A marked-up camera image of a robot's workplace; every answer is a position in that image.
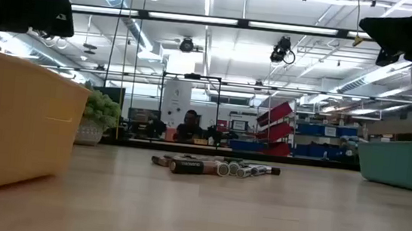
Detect blue bin shelf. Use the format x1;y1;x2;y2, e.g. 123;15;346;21
294;120;359;140

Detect teal plastic bin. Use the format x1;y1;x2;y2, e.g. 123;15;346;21
353;134;412;193

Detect green potted artificial plant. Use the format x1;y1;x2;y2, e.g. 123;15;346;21
73;80;125;149

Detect black hanging cable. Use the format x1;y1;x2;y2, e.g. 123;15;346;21
103;0;128;89

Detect black ceiling dome camera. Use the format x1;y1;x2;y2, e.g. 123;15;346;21
179;35;196;54

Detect black background monitor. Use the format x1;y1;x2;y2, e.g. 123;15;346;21
91;85;127;110

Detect blue storage bins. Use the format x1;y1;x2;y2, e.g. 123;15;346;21
291;141;344;162
228;138;265;154

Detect black aluminium table frame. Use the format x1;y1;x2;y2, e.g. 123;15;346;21
99;137;361;171

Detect black rig frame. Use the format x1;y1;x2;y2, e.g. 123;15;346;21
155;69;223;148

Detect white cylindrical tank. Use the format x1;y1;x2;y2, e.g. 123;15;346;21
158;79;194;130

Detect person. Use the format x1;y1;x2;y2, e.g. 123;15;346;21
174;107;206;146

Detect black overhead light bar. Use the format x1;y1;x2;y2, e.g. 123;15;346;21
69;2;375;42

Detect black ceiling camera with cable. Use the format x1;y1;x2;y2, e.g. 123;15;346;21
269;34;298;66

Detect red bin rack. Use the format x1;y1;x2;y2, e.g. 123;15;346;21
253;99;296;158

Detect black ceiling disc fixture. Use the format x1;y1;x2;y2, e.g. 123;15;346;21
81;42;99;56

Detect small background screen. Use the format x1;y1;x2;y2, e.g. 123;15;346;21
229;118;251;133

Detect yellow plastic bin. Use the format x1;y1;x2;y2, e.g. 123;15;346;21
0;48;95;203

